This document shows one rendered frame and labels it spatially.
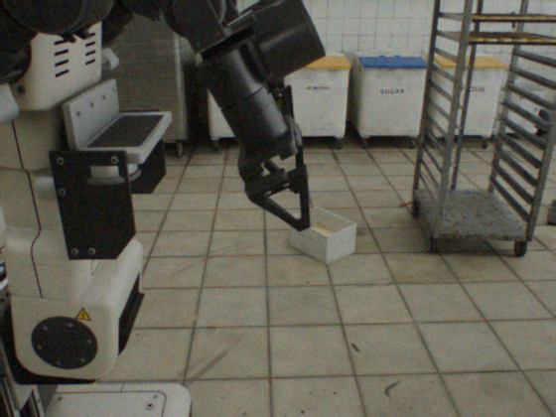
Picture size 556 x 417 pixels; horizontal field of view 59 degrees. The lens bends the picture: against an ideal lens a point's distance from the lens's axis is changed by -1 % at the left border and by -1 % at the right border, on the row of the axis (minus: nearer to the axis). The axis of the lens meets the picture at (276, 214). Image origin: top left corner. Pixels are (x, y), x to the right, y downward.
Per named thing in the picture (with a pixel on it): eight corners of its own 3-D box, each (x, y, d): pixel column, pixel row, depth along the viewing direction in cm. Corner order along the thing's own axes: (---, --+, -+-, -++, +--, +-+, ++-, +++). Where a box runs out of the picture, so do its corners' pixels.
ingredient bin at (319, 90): (283, 152, 422) (284, 59, 391) (279, 133, 480) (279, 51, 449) (347, 151, 424) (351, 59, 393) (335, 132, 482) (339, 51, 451)
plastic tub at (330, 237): (355, 252, 259) (357, 224, 252) (326, 265, 246) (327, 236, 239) (317, 232, 280) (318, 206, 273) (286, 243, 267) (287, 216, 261)
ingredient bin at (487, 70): (432, 150, 427) (443, 59, 396) (414, 132, 486) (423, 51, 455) (493, 151, 427) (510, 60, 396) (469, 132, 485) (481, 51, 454)
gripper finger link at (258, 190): (328, 198, 59) (295, 130, 55) (335, 227, 53) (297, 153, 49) (277, 219, 61) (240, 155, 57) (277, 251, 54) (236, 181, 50)
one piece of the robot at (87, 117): (38, 263, 69) (4, 110, 60) (95, 192, 94) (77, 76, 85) (152, 262, 69) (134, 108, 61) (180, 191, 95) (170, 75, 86)
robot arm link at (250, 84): (193, 53, 54) (188, 62, 49) (249, 23, 53) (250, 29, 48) (223, 108, 57) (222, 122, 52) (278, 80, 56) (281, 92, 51)
